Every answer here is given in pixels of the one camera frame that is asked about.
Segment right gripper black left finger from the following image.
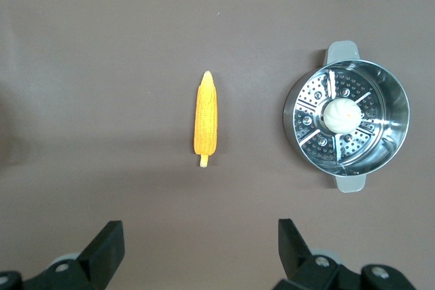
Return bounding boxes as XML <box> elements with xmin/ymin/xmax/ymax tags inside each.
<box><xmin>0</xmin><ymin>220</ymin><xmax>125</xmax><ymax>290</ymax></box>

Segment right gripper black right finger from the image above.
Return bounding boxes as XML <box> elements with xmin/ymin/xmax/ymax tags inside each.
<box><xmin>270</xmin><ymin>218</ymin><xmax>421</xmax><ymax>290</ymax></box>

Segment yellow toy corn cob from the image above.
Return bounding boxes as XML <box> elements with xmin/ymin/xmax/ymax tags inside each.
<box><xmin>193</xmin><ymin>70</ymin><xmax>219</xmax><ymax>168</ymax></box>

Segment white steamed bun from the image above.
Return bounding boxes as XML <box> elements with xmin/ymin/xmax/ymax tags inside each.
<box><xmin>322</xmin><ymin>96</ymin><xmax>362</xmax><ymax>134</ymax></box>

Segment steel steamer pot grey handles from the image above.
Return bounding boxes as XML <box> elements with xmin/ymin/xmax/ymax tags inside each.
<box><xmin>282</xmin><ymin>40</ymin><xmax>411</xmax><ymax>194</ymax></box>

